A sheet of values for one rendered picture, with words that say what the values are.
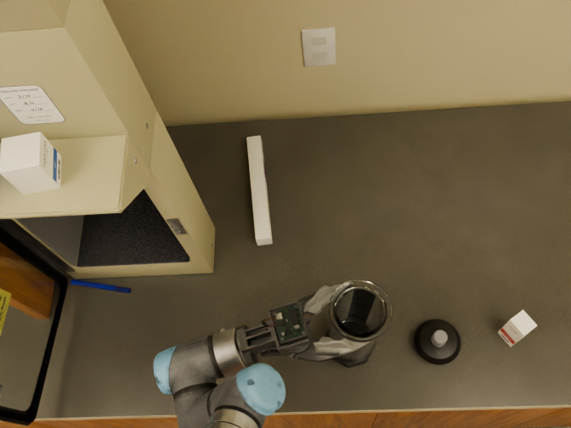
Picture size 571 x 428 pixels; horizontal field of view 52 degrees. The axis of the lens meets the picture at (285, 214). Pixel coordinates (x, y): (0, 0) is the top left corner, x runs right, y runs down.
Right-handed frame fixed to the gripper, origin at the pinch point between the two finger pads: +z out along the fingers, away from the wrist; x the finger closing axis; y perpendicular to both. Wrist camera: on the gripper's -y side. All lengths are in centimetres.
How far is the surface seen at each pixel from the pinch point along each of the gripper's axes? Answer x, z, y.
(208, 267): 23.8, -26.8, -15.9
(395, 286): 9.0, 10.4, -22.7
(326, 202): 32.7, 2.3, -21.9
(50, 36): 24, -22, 56
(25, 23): 24, -23, 59
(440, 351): -7.1, 13.8, -19.5
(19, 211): 16, -37, 39
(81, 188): 17, -29, 38
